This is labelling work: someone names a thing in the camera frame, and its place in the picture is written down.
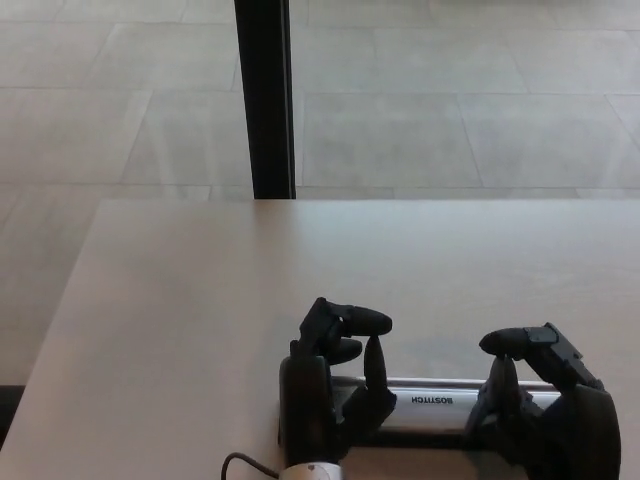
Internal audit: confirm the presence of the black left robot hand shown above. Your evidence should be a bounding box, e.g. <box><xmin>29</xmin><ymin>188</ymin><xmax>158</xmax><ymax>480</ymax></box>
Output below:
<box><xmin>277</xmin><ymin>296</ymin><xmax>398</xmax><ymax>467</ymax></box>

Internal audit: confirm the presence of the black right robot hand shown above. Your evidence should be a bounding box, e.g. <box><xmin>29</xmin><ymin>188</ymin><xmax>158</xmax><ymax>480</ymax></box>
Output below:
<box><xmin>463</xmin><ymin>321</ymin><xmax>622</xmax><ymax>480</ymax></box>

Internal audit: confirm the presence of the silver Bostitch hole punch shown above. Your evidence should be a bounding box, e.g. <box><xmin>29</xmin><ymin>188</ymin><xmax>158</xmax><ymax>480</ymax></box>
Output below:
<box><xmin>276</xmin><ymin>375</ymin><xmax>566</xmax><ymax>450</ymax></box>

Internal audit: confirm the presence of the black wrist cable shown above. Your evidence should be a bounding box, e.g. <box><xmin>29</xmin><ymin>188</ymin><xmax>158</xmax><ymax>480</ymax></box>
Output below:
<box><xmin>222</xmin><ymin>452</ymin><xmax>284</xmax><ymax>480</ymax></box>

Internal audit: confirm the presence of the black vertical post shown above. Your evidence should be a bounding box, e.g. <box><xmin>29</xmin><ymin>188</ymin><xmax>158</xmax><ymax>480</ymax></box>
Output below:
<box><xmin>232</xmin><ymin>0</ymin><xmax>298</xmax><ymax>200</ymax></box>

